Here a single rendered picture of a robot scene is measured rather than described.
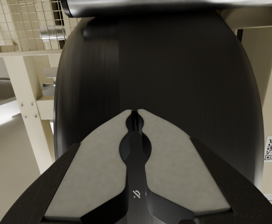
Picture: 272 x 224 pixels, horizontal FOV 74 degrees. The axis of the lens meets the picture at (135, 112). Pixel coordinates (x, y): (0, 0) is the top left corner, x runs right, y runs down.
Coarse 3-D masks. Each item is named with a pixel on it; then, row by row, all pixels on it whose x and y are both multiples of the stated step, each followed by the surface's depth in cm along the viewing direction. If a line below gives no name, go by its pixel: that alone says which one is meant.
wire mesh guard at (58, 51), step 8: (0, 0) 66; (8, 0) 66; (16, 0) 66; (24, 0) 66; (32, 0) 66; (24, 32) 70; (32, 32) 70; (40, 32) 70; (48, 32) 70; (0, 56) 73; (8, 56) 73
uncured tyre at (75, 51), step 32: (96, 32) 25; (128, 32) 25; (160, 32) 25; (192, 32) 24; (224, 32) 25; (64, 64) 26; (96, 64) 23; (128, 64) 22; (160, 64) 22; (192, 64) 22; (224, 64) 22; (64, 96) 24; (96, 96) 21; (128, 96) 21; (160, 96) 21; (192, 96) 21; (224, 96) 21; (256, 96) 24; (64, 128) 23; (192, 128) 21; (224, 128) 21; (256, 128) 23; (128, 160) 21; (256, 160) 22
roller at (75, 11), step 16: (64, 0) 24; (80, 0) 24; (96, 0) 24; (112, 0) 25; (128, 0) 25; (144, 0) 25; (160, 0) 25; (176, 0) 25; (192, 0) 25; (208, 0) 25; (224, 0) 25; (240, 0) 25; (256, 0) 25; (80, 16) 27; (96, 16) 27
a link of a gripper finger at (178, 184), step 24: (144, 120) 11; (144, 144) 10; (168, 144) 9; (192, 144) 9; (168, 168) 8; (192, 168) 7; (168, 192) 7; (192, 192) 6; (216, 192) 6; (168, 216) 7; (192, 216) 6
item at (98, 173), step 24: (120, 120) 11; (96, 144) 9; (120, 144) 9; (72, 168) 8; (96, 168) 8; (120, 168) 8; (72, 192) 7; (96, 192) 7; (120, 192) 7; (48, 216) 6; (72, 216) 6; (96, 216) 6; (120, 216) 7
